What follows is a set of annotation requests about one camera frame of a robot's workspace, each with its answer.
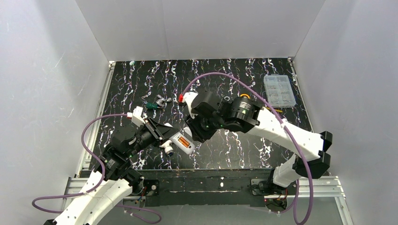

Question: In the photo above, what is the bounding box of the orange battery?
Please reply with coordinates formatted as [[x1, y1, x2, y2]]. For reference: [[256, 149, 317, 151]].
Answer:
[[177, 136, 191, 149]]

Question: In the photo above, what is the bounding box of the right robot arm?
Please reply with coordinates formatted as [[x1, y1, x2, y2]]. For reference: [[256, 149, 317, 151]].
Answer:
[[179, 91, 333, 188]]

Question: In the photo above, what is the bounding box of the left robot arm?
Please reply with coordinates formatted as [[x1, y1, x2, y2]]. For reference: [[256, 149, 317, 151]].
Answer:
[[45, 112, 180, 225]]

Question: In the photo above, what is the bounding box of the white plastic valve fitting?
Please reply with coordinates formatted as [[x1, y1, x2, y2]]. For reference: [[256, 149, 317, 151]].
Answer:
[[159, 140, 174, 157]]

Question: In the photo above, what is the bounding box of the clear plastic screw box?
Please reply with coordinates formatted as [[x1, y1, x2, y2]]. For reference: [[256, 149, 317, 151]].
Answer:
[[263, 75, 296, 108]]

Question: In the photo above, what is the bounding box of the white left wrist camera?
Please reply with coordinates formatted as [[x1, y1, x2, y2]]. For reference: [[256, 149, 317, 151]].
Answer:
[[127, 106, 145, 127]]

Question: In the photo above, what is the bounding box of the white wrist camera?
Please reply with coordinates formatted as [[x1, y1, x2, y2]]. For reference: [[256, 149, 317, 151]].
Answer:
[[178, 92, 198, 120], [127, 106, 145, 127]]

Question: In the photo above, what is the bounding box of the green handled screwdriver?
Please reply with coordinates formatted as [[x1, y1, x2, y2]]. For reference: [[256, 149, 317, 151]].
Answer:
[[145, 103, 159, 110]]

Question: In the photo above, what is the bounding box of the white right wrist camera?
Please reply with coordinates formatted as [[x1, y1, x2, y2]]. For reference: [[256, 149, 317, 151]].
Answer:
[[178, 92, 198, 120]]

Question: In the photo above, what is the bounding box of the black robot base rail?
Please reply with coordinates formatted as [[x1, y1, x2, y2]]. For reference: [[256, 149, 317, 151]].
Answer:
[[67, 167, 346, 208]]

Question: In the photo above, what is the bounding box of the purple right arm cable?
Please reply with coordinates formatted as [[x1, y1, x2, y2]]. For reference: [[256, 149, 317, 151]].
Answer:
[[182, 72, 314, 225]]

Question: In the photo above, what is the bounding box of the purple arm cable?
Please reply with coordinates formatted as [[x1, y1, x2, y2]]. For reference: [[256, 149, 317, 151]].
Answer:
[[32, 113, 162, 224], [182, 72, 314, 225]]

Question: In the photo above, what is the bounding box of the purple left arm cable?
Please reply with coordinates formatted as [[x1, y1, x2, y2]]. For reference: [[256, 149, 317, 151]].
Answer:
[[32, 113, 162, 224]]

